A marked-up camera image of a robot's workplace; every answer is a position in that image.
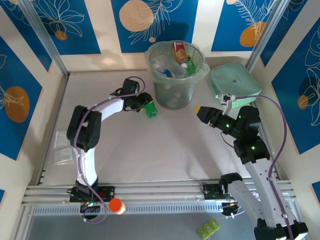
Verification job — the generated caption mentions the small green soda bottle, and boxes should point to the small green soda bottle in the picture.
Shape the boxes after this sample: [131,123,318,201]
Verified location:
[144,101,159,119]

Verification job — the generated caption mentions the long clear plastic bottle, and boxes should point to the long clear plastic bottle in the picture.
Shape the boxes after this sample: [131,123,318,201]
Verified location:
[151,54,188,78]

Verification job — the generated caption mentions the large green bottle yellow cap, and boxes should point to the large green bottle yellow cap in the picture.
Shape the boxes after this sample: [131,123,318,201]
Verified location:
[185,56,198,76]

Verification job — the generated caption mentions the red-label orange drink bottle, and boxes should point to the red-label orange drink bottle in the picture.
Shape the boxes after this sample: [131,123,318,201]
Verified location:
[171,41,189,69]

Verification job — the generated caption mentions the grey translucent waste bin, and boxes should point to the grey translucent waste bin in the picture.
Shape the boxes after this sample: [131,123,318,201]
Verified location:
[146,41,205,110]

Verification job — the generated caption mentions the pale green bin liner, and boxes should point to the pale green bin liner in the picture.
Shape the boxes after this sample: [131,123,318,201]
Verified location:
[142,39,210,83]

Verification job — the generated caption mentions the mint green zip case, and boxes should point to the mint green zip case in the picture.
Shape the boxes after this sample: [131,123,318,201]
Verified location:
[206,61,263,110]

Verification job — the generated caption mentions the clear plastic zip bag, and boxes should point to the clear plastic zip bag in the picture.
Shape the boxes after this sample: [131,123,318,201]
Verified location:
[53,148,75,165]
[54,131,74,148]

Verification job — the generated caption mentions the orange-capped pill bottle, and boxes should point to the orange-capped pill bottle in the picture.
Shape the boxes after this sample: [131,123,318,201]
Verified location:
[108,197,127,216]

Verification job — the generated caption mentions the lime green segmented case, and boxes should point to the lime green segmented case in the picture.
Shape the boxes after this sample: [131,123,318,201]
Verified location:
[198,218,221,238]

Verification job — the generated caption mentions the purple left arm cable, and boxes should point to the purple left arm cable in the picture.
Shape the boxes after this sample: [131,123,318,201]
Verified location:
[74,76,147,225]

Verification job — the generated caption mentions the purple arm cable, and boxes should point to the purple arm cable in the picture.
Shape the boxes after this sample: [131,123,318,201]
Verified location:
[222,95,293,240]
[74,76,147,225]

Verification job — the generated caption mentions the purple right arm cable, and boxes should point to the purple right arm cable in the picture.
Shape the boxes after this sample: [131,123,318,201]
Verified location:
[222,95,293,240]

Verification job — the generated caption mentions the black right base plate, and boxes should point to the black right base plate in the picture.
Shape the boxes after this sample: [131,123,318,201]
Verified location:
[201,184,226,201]

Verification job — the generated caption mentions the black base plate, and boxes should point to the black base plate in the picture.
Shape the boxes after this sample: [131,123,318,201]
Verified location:
[201,184,226,201]
[68,186,116,203]

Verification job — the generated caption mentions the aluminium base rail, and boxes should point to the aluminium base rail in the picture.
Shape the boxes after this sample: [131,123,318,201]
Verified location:
[21,178,293,207]

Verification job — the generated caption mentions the aluminium frame post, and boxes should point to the aluminium frame post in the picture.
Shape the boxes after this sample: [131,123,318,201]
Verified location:
[246,0,292,73]
[18,0,70,78]

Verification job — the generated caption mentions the black electronics bracket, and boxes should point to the black electronics bracket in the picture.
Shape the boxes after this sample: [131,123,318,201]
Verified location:
[79,201,102,221]
[221,201,247,219]

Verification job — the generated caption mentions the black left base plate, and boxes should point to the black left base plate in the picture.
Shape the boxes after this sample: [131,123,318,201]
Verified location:
[68,186,116,203]

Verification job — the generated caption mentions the grey slotted cable duct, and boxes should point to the grey slotted cable duct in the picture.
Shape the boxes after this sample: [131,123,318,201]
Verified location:
[32,202,225,216]

